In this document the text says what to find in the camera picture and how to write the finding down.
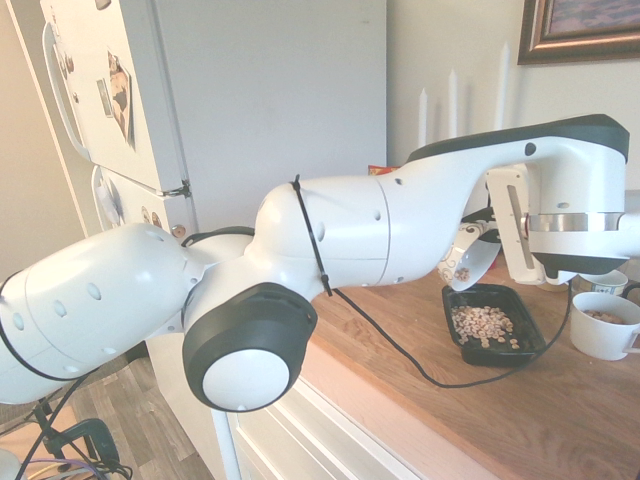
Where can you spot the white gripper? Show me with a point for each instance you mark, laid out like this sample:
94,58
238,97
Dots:
510,225

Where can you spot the white swirl-patterned bowl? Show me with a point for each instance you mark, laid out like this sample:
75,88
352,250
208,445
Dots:
472,260

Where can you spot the cereal rings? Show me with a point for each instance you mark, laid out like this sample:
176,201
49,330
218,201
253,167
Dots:
480,322

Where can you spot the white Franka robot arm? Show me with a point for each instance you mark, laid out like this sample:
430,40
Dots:
350,225

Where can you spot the cereal in white mug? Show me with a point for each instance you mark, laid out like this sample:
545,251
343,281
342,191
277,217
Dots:
605,316

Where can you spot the orange snack bag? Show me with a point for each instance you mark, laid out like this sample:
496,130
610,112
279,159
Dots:
382,170

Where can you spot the black plastic food container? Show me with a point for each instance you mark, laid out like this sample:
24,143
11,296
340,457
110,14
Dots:
530,340

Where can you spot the medium white taper candle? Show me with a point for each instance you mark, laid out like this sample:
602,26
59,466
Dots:
452,105

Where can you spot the short white taper candle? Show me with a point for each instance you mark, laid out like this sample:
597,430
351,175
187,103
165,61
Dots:
422,115

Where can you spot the white cup with patterned band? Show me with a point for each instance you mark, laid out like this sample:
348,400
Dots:
600,285

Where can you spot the tall white taper candle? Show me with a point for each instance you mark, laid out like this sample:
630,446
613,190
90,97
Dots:
502,85

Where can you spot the large plain white mug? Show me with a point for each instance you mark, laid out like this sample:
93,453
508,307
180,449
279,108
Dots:
597,337

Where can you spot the framed picture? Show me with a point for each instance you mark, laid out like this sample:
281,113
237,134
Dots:
580,30

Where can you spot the white refrigerator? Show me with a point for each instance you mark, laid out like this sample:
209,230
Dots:
275,75

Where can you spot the white kitchen cabinet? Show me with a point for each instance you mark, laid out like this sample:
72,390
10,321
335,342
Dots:
310,440

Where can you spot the round metal knob magnet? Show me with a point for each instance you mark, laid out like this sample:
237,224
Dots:
178,231

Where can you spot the dark oval fridge magnet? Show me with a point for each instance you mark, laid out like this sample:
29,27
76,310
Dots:
157,220

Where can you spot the round fridge magnet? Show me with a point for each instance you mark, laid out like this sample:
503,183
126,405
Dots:
145,215

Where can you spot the large photo fridge magnet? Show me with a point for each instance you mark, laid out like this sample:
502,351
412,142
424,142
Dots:
120,85

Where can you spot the small grey photo magnet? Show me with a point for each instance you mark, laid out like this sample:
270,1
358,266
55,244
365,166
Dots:
104,97

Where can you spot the green clamp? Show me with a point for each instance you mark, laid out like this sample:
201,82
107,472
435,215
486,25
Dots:
95,435

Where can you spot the black tripod stand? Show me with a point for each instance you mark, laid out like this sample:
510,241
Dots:
42,412

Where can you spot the plywood mounting board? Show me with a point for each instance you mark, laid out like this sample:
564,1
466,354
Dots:
20,440

